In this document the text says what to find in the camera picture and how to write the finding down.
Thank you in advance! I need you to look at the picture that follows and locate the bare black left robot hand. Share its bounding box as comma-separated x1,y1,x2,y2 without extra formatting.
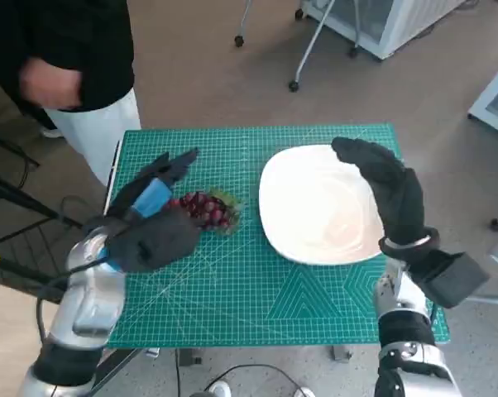
82,146,201,235

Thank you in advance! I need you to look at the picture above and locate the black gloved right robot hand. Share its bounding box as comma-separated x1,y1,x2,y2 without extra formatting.
330,136,427,245

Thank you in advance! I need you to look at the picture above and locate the red toy grape bunch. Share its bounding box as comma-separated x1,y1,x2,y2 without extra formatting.
168,188,244,237

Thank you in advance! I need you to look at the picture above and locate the white square plate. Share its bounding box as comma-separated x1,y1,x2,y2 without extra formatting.
257,144,389,267

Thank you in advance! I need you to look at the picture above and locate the green cutting mat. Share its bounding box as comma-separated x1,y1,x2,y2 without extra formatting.
103,122,449,348

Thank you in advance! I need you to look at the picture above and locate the white cabinet with grey panel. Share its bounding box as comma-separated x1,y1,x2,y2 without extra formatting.
467,53,498,141

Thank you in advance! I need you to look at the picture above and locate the black metal rack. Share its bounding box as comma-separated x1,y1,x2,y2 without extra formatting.
0,132,109,299

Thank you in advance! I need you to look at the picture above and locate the person's hand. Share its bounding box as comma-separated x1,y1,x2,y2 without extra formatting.
19,57,84,111

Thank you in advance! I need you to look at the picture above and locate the grey caster leg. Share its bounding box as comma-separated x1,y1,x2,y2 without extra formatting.
288,0,337,93
233,0,252,47
347,0,364,58

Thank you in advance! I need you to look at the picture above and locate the white appliance with mesh grille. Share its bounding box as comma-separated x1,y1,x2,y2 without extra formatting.
298,0,467,61

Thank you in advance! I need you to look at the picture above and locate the light wooden board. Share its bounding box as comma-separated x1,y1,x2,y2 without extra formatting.
0,277,64,397

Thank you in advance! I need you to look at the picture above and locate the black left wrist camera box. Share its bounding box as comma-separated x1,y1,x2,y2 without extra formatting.
106,205,200,274

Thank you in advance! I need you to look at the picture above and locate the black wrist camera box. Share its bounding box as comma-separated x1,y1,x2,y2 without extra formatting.
106,205,200,274
409,251,491,309

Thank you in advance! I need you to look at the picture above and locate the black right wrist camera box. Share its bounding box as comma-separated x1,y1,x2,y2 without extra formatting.
409,251,491,309

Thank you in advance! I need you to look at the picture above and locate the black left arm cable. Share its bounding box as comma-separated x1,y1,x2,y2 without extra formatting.
34,222,134,342

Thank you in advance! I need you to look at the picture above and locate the black floor cable loop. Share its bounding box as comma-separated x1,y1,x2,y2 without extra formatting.
201,363,312,397

